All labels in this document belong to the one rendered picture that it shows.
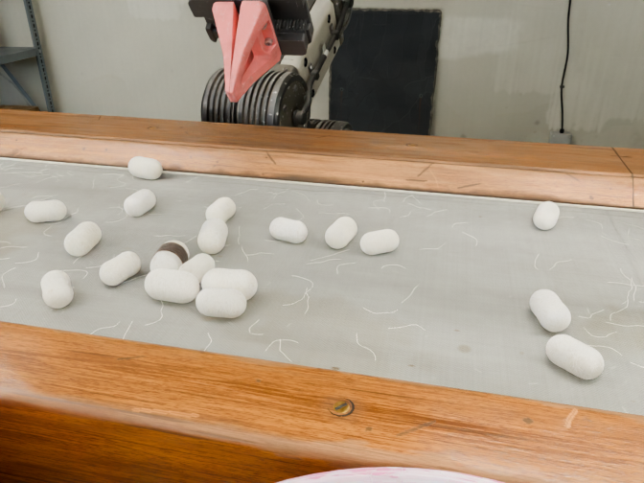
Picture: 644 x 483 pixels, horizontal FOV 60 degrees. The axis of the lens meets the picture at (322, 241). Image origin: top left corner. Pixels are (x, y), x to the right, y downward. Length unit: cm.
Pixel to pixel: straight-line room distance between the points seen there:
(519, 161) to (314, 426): 40
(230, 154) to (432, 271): 28
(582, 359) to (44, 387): 27
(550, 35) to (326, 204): 204
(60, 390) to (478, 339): 23
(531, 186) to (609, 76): 201
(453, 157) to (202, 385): 38
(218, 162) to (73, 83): 244
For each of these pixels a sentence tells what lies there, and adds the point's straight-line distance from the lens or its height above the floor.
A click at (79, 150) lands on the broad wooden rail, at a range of 69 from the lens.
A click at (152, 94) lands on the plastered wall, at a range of 282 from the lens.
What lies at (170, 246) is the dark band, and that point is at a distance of 41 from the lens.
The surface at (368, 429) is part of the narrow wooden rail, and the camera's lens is 26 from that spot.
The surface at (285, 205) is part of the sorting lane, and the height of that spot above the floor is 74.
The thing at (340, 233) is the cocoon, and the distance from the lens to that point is 43.
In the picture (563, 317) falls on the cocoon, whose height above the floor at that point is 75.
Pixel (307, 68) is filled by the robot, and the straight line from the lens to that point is 91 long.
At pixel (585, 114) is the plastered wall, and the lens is 258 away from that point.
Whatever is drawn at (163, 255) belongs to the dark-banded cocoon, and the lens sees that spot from 41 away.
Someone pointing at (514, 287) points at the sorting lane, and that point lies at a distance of 42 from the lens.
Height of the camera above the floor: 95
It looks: 27 degrees down
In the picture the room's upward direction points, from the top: straight up
